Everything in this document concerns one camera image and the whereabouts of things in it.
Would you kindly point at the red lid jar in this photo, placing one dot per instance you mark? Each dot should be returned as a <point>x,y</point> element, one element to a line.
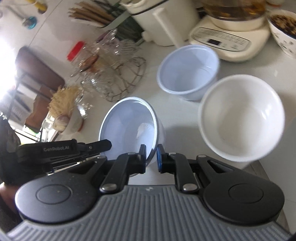
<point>77,51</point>

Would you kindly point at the light blue bowl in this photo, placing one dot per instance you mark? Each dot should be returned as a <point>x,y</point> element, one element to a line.
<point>130,123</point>
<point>188,72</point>

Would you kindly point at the chrome sink faucet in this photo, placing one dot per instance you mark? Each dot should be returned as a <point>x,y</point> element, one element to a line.
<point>28,22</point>

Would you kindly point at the chopsticks bundle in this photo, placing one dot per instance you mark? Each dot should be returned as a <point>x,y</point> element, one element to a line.
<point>91,14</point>

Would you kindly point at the bowl with dark contents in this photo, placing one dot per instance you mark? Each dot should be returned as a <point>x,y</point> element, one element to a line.
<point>282,26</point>

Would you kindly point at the wire glass holder rack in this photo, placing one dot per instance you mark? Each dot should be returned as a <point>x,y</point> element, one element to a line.
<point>109,66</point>

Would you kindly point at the person left hand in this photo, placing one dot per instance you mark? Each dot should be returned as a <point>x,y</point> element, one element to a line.
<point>8,193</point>

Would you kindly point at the bowl with garlic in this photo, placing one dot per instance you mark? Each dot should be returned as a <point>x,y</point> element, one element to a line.
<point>68,125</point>

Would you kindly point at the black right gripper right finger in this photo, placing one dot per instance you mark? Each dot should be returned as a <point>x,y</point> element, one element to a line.
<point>190,175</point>

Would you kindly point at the white electric kettle base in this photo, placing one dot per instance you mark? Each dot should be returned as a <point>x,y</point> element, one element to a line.
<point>236,30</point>

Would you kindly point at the white pitcher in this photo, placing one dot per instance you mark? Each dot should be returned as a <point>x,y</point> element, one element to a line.
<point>166,23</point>

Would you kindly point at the white bowl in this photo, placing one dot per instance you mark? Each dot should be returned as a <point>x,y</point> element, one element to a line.
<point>241,118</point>

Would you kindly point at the bundle of toothpicks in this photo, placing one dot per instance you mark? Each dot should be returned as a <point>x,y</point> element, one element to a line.
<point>63,101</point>

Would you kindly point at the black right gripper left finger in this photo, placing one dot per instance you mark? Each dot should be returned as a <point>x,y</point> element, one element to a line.
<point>110,176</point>

